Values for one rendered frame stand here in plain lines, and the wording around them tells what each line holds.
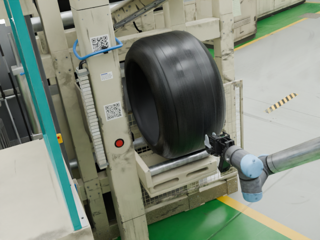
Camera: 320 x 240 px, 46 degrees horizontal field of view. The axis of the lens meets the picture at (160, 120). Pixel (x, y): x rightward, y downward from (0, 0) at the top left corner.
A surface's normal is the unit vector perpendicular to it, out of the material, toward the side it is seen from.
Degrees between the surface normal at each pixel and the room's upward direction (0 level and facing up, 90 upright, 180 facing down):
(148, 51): 46
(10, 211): 0
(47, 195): 0
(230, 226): 0
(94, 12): 90
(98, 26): 90
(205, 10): 90
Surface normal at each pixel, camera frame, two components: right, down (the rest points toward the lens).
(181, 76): 0.25, -0.23
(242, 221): -0.11, -0.88
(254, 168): 0.37, 0.26
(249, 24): 0.66, 0.27
